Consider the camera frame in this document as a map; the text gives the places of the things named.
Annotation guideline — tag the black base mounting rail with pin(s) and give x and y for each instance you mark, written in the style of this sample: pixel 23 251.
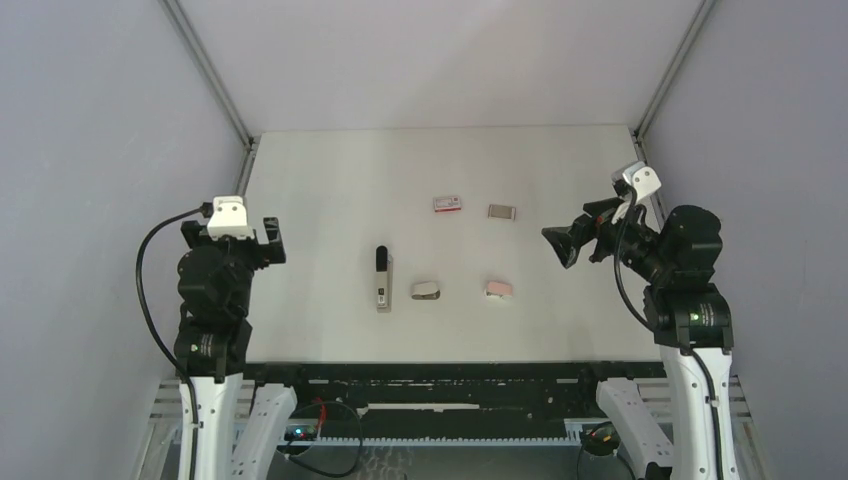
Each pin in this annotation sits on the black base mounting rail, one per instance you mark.
pixel 453 401

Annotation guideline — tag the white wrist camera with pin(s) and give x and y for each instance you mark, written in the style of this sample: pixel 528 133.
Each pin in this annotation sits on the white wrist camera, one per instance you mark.
pixel 229 219
pixel 634 184

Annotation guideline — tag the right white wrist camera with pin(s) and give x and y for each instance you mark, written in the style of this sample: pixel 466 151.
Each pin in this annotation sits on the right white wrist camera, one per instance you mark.
pixel 634 184

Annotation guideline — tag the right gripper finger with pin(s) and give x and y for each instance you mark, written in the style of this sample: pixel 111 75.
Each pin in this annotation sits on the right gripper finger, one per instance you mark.
pixel 599 213
pixel 567 242

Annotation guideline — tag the left controller board with wires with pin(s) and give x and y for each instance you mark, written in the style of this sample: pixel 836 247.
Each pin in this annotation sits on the left controller board with wires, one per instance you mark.
pixel 312 433

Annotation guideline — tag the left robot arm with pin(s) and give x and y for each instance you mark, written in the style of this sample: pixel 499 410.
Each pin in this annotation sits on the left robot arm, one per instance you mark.
pixel 215 279

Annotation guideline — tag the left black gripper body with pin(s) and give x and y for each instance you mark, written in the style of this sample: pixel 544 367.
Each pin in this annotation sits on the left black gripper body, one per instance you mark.
pixel 252 251

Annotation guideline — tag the grey staple tray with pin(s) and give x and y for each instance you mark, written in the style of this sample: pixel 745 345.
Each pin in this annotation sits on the grey staple tray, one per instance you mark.
pixel 502 212

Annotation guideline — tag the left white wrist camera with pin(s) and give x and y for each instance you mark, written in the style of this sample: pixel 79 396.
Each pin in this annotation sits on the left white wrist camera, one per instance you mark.
pixel 229 219

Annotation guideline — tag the controller board with wires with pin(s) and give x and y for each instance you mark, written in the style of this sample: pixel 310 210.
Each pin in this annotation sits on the controller board with wires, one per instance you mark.
pixel 312 433
pixel 602 440

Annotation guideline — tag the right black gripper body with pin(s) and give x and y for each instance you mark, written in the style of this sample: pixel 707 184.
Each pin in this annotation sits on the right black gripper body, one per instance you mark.
pixel 636 247

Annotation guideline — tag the right controller board with wires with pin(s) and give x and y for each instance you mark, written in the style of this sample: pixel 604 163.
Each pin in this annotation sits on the right controller board with wires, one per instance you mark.
pixel 602 440

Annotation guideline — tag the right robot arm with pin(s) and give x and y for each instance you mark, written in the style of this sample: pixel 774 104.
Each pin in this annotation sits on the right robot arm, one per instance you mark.
pixel 691 323

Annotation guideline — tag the red white staple box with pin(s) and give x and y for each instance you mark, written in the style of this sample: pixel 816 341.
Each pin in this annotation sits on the red white staple box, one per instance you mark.
pixel 447 204

